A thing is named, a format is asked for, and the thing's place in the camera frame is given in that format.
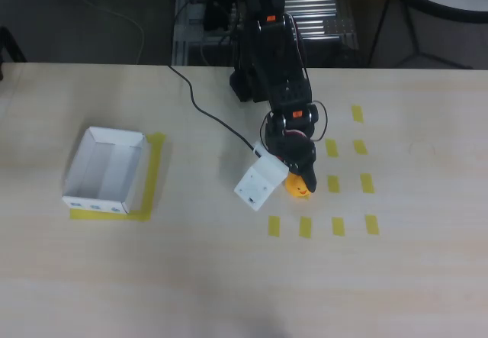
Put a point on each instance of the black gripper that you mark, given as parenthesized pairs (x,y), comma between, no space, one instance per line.
(308,175)

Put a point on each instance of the yellow rubber duck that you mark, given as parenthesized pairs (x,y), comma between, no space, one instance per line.
(297,189)

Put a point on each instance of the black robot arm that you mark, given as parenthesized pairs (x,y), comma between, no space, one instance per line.
(278,59)

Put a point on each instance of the white cardboard box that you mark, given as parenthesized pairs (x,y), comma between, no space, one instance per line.
(114,136)

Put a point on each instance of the yellow tape strip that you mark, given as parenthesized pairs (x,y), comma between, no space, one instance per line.
(371,225)
(333,183)
(367,183)
(305,227)
(331,147)
(338,226)
(274,226)
(357,113)
(360,147)

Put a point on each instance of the black clamp block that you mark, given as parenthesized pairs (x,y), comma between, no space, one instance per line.
(217,10)

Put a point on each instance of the black chair part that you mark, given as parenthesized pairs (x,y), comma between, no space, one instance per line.
(9,46)

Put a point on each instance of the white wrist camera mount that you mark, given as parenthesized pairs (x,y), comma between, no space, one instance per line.
(259,183)

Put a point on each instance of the aluminium roller frame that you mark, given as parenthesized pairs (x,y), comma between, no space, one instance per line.
(331,13)

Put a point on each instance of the black table leg frame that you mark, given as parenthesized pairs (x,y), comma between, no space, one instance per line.
(415,40)

